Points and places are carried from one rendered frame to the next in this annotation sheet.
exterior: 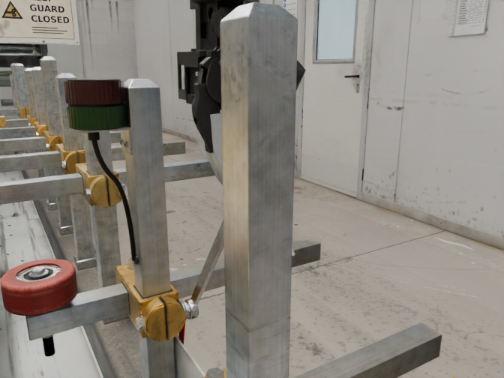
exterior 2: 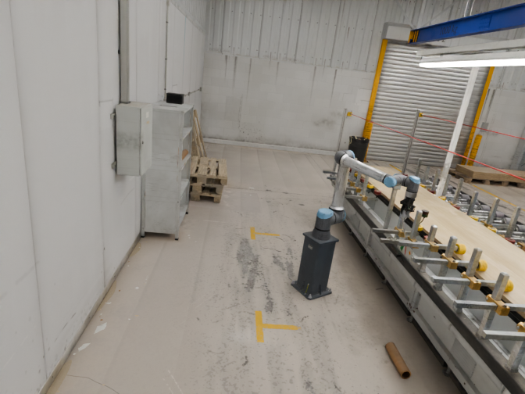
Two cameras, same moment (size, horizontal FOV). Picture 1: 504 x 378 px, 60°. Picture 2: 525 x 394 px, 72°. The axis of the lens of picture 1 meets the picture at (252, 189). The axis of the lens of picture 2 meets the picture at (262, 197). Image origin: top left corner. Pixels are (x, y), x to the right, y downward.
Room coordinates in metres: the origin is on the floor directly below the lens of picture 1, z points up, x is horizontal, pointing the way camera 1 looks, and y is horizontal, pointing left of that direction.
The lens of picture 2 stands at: (3.60, 0.13, 2.03)
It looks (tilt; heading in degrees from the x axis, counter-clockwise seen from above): 19 degrees down; 205
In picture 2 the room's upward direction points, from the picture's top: 7 degrees clockwise
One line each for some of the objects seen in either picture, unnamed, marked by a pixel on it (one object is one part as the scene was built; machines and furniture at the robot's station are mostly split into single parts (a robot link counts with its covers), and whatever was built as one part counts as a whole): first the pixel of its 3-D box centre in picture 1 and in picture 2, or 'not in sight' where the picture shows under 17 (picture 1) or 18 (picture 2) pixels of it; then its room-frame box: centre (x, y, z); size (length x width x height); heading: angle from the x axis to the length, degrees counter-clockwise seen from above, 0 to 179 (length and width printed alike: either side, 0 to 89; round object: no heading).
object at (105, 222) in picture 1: (106, 233); (426, 253); (0.71, 0.25, 0.86); 0.03 x 0.03 x 0.48; 31
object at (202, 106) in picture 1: (214, 110); not in sight; (0.46, 0.04, 1.10); 0.05 x 0.02 x 0.09; 121
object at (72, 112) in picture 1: (97, 115); not in sight; (0.47, 0.17, 1.09); 0.06 x 0.06 x 0.02
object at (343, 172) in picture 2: not in sight; (341, 188); (0.24, -0.61, 1.08); 0.17 x 0.15 x 0.75; 159
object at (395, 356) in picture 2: not in sight; (398, 359); (1.00, 0.26, 0.04); 0.30 x 0.08 x 0.08; 31
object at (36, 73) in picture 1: (47, 146); (491, 308); (1.36, 0.64, 0.90); 0.03 x 0.03 x 0.48; 31
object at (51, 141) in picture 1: (56, 142); (470, 281); (1.16, 0.52, 0.95); 0.13 x 0.06 x 0.05; 31
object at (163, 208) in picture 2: not in sight; (168, 168); (0.17, -2.82, 0.78); 0.90 x 0.45 x 1.55; 31
